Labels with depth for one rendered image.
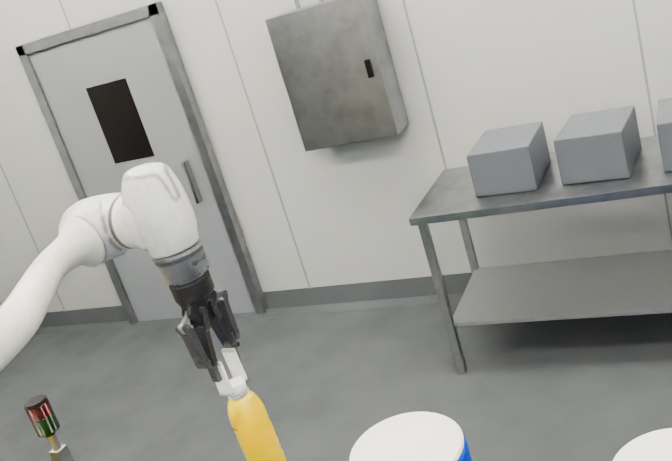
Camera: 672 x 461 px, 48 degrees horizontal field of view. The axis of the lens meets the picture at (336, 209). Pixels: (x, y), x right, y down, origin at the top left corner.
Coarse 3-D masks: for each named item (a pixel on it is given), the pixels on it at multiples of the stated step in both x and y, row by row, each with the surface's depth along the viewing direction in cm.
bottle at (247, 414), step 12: (228, 396) 141; (240, 396) 139; (252, 396) 141; (228, 408) 141; (240, 408) 139; (252, 408) 140; (264, 408) 142; (240, 420) 139; (252, 420) 139; (264, 420) 141; (240, 432) 140; (252, 432) 140; (264, 432) 141; (240, 444) 142; (252, 444) 141; (264, 444) 141; (276, 444) 143; (252, 456) 142; (264, 456) 142; (276, 456) 143
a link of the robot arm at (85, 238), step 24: (72, 216) 132; (96, 216) 131; (72, 240) 129; (96, 240) 131; (48, 264) 122; (72, 264) 129; (96, 264) 134; (24, 288) 111; (48, 288) 115; (0, 312) 104; (24, 312) 106; (0, 336) 101; (24, 336) 104; (0, 360) 100
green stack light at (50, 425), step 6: (54, 414) 209; (42, 420) 206; (48, 420) 206; (54, 420) 208; (36, 426) 206; (42, 426) 206; (48, 426) 207; (54, 426) 208; (36, 432) 207; (42, 432) 206; (48, 432) 207; (54, 432) 208
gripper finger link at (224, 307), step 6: (222, 294) 140; (222, 306) 140; (228, 306) 141; (222, 312) 141; (228, 312) 140; (222, 318) 141; (228, 318) 141; (234, 318) 142; (228, 324) 141; (234, 324) 142; (234, 330) 141; (234, 336) 142
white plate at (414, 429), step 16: (400, 416) 190; (416, 416) 188; (432, 416) 186; (368, 432) 187; (384, 432) 186; (400, 432) 184; (416, 432) 182; (432, 432) 180; (448, 432) 178; (352, 448) 184; (368, 448) 181; (384, 448) 180; (400, 448) 178; (416, 448) 176; (432, 448) 174; (448, 448) 173
